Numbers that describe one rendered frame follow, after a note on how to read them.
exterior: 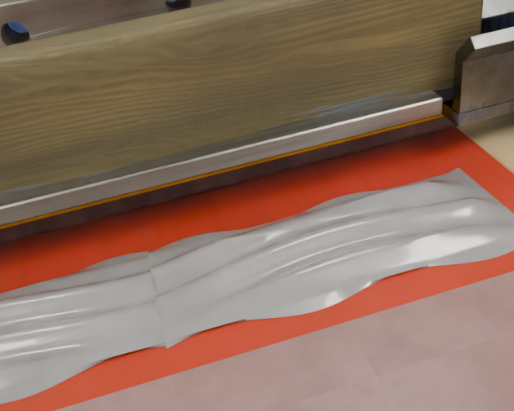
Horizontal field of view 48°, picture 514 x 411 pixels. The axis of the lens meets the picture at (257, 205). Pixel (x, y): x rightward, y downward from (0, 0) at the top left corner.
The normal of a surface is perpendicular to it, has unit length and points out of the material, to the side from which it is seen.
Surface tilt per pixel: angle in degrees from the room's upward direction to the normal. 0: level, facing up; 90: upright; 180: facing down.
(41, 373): 7
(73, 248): 32
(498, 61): 58
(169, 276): 6
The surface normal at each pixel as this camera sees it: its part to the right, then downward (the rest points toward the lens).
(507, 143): -0.13, -0.82
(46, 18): 0.26, 0.51
